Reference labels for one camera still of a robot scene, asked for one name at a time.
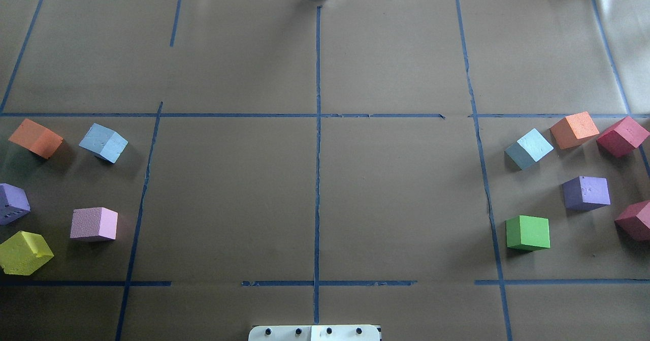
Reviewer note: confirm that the green foam block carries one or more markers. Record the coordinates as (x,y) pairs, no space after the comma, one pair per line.
(527,233)

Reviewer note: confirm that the purple foam block right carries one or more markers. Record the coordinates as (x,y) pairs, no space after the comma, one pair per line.
(586,193)

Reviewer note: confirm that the red foam block lower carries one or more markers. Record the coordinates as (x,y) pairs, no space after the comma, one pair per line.
(634,220)

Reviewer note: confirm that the yellow foam block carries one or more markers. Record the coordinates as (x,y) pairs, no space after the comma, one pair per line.
(24,253)

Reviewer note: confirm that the light blue foam block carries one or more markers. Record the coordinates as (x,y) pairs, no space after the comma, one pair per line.
(529,149)
(103,143)

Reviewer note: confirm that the orange foam block right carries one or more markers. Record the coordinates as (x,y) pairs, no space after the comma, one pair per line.
(574,130)

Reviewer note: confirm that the red foam block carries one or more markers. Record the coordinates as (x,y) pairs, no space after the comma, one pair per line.
(634,220)
(623,137)

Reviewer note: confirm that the red foam block upper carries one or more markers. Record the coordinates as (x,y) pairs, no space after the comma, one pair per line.
(623,137)

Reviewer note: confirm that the pink foam block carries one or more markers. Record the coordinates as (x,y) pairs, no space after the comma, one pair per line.
(94,224)

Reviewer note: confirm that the orange foam block left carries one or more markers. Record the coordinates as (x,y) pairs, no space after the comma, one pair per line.
(36,138)

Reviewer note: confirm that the purple foam block left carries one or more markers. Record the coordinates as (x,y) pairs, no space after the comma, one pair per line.
(14,203)

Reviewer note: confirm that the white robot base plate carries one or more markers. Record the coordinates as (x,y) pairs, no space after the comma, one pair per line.
(316,332)

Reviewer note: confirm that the orange foam block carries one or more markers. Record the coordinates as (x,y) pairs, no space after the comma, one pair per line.
(574,130)
(36,138)

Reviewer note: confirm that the purple foam block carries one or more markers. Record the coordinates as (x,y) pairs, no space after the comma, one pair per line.
(586,193)
(14,203)

